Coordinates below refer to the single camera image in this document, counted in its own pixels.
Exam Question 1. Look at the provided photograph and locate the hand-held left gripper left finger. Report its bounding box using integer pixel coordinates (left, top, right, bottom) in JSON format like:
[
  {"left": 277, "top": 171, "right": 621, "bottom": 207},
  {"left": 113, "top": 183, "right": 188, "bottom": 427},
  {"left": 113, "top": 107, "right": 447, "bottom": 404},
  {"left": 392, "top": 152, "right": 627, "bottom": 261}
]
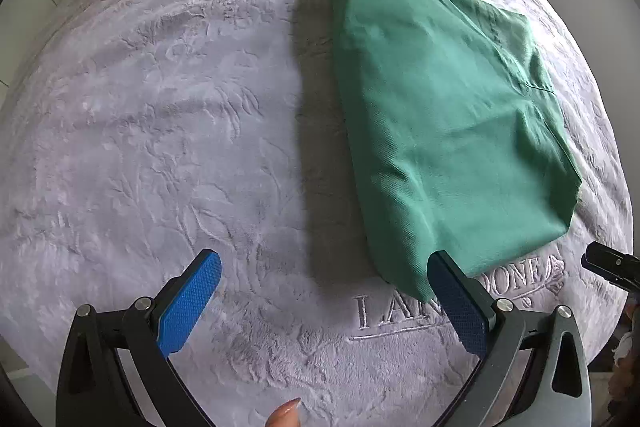
[{"left": 55, "top": 248, "right": 222, "bottom": 427}]

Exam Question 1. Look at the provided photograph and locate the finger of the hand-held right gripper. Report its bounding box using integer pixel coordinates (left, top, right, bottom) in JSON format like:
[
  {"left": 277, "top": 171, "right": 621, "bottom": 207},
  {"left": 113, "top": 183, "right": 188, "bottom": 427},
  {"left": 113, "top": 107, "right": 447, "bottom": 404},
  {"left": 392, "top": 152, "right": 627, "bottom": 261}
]
[{"left": 581, "top": 241, "right": 640, "bottom": 294}]

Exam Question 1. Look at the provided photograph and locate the person's left hand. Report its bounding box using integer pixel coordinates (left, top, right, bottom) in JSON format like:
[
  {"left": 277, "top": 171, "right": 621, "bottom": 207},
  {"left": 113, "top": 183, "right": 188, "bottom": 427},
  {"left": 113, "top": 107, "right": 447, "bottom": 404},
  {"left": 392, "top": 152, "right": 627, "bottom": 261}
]
[{"left": 266, "top": 397, "right": 302, "bottom": 427}]

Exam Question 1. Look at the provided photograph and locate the purple embossed blanket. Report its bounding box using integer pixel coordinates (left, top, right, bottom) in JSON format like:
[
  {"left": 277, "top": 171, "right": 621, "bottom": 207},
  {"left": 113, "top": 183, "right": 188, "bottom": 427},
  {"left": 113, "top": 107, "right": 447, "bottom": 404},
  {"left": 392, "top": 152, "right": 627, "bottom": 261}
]
[{"left": 0, "top": 0, "right": 635, "bottom": 427}]

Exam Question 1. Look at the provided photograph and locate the green work jacket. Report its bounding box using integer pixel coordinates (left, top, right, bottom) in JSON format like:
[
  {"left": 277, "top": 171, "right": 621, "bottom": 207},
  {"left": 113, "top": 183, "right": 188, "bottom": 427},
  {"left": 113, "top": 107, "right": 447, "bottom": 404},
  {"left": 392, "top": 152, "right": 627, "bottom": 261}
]
[{"left": 324, "top": 0, "right": 584, "bottom": 304}]

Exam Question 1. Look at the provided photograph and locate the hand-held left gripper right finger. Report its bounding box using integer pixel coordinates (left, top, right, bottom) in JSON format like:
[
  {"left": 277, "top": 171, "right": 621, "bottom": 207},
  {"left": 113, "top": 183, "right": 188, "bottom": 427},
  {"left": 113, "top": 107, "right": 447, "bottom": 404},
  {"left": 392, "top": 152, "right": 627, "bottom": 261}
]
[{"left": 426, "top": 250, "right": 592, "bottom": 427}]

